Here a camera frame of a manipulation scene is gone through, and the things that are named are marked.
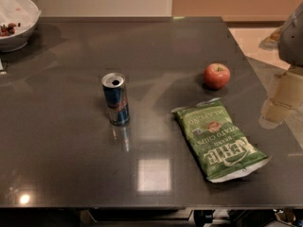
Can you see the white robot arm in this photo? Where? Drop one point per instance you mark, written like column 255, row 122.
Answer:
column 290, row 45

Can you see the red apple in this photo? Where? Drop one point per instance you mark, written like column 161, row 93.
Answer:
column 216, row 76

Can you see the green jalapeno chip bag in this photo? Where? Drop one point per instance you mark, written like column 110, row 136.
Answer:
column 222, row 150

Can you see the blue silver redbull can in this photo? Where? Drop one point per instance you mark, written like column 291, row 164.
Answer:
column 114, row 89

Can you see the white bowl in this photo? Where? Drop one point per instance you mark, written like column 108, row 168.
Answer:
column 24, row 12

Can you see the red snacks in bowl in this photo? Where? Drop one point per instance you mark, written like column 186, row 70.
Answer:
column 8, row 30

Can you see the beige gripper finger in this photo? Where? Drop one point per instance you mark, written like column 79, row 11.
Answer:
column 272, row 115
column 289, row 91

